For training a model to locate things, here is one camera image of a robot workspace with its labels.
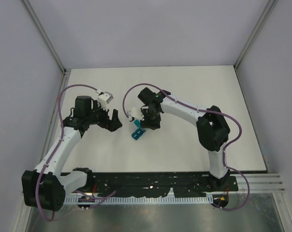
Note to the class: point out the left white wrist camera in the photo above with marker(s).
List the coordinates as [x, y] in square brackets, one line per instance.
[104, 98]

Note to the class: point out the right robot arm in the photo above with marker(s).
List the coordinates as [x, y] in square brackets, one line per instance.
[212, 128]

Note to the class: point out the teal pill organizer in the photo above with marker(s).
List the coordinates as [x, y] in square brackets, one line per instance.
[139, 131]

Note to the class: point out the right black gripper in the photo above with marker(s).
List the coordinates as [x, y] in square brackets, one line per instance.
[147, 123]

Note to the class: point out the aluminium frame post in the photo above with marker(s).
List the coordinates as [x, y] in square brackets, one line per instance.
[261, 21]
[40, 29]

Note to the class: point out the right aluminium frame post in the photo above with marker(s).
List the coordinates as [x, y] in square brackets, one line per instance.
[261, 21]

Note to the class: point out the white slotted cable duct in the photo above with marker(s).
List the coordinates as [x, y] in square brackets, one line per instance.
[169, 199]

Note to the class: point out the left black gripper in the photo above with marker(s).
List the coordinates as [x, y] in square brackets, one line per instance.
[111, 125]

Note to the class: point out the left aluminium frame post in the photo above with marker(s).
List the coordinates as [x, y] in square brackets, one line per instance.
[40, 29]

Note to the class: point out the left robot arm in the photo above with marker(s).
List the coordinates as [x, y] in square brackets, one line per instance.
[45, 187]

